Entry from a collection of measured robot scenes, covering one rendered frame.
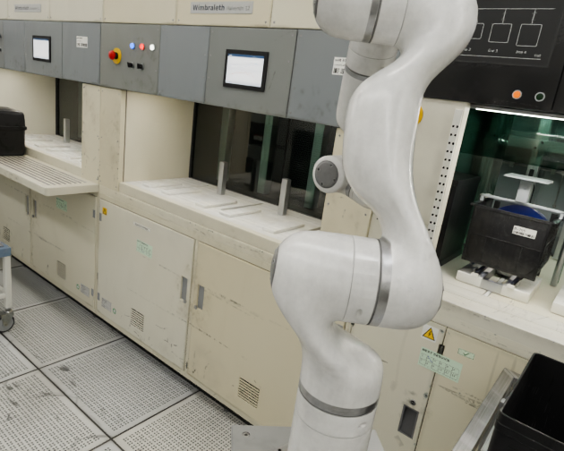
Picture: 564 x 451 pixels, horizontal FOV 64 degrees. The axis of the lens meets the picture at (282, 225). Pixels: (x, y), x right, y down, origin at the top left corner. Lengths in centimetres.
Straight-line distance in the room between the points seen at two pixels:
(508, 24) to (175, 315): 166
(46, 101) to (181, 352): 227
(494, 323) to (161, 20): 164
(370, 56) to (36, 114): 312
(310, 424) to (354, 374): 11
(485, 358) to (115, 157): 178
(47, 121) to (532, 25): 323
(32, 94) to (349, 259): 332
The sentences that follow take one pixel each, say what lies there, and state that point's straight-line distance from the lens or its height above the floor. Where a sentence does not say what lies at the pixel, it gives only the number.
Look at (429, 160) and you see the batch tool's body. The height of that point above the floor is 124.
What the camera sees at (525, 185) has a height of 119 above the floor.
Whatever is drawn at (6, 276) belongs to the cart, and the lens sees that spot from 267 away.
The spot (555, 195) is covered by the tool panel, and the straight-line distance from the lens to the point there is 216.
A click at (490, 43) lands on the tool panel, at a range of 130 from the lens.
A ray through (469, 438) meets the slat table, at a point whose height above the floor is 76.
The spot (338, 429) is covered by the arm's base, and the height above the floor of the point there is 93.
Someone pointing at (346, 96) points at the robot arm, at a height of 137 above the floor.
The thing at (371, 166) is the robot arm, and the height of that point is 128.
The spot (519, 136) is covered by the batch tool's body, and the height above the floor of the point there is 133.
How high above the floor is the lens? 136
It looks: 16 degrees down
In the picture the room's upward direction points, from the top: 8 degrees clockwise
